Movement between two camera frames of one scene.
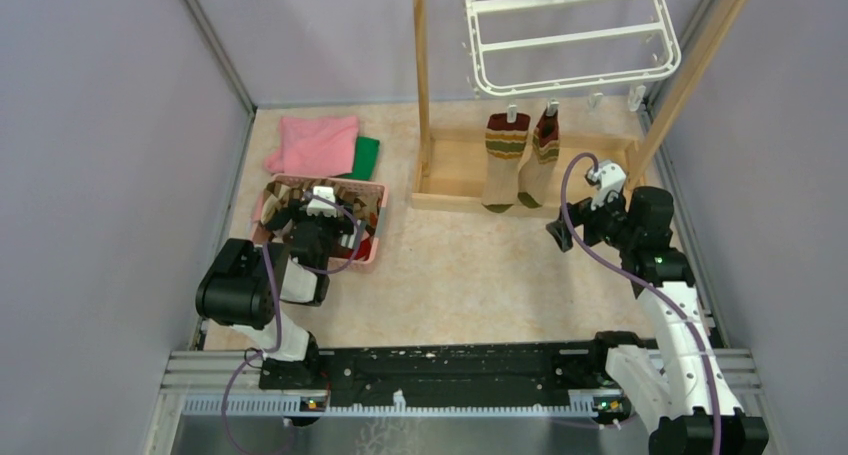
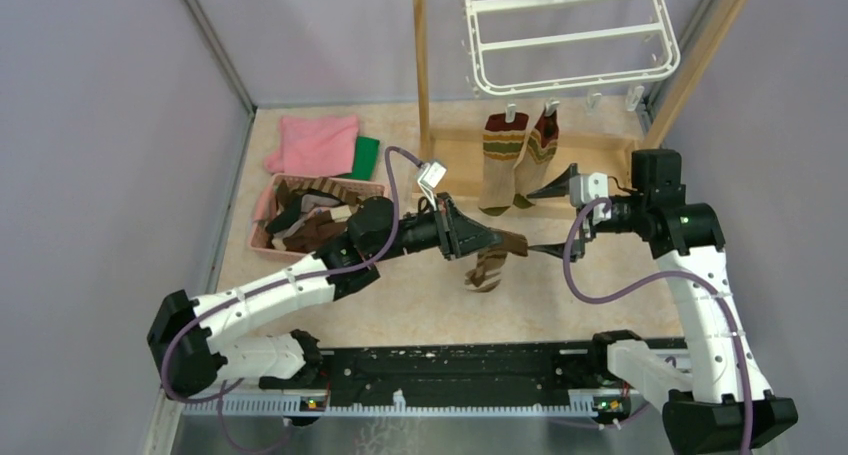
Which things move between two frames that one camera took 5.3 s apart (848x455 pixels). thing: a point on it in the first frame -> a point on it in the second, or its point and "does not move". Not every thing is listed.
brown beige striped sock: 365,203 -> 485,275
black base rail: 579,367 does not move
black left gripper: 339,226 -> 458,235
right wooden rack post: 695,76 does not move
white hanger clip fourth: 635,97 does not move
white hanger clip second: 552,107 does not move
